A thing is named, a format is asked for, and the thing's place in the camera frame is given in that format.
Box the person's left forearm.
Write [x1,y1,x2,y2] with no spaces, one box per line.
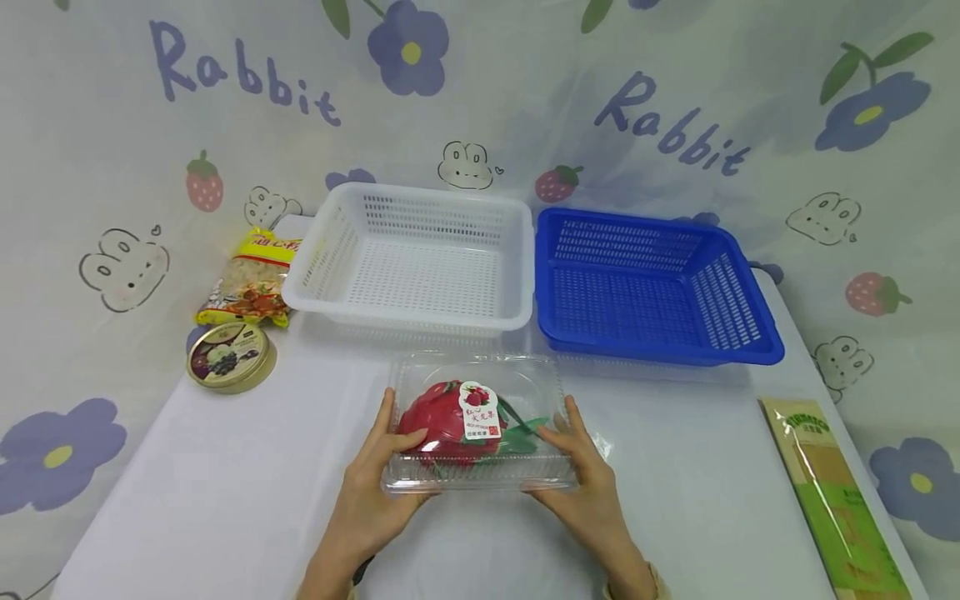
[296,537,376,600]

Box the person's left hand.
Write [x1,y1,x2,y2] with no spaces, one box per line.
[324,387,436,569]

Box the person's right hand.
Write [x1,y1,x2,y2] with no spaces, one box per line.
[527,395,648,581]

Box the blue plastic basket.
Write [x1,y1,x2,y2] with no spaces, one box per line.
[533,207,787,368]

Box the red dragon fruit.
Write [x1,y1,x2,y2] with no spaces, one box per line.
[396,380,553,468]

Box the clear plastic clamshell box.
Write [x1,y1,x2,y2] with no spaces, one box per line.
[380,351,581,498]

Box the green packet of wooden sticks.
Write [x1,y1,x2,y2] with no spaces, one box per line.
[758,397,915,600]

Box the white plastic basket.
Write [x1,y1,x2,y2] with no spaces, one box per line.
[281,182,535,338]

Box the person's right forearm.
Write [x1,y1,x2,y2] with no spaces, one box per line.
[602,553,673,600]

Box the round gold tin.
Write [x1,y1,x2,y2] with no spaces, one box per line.
[186,322,278,396]

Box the yellow snack packet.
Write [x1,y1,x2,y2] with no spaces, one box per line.
[195,227,303,329]

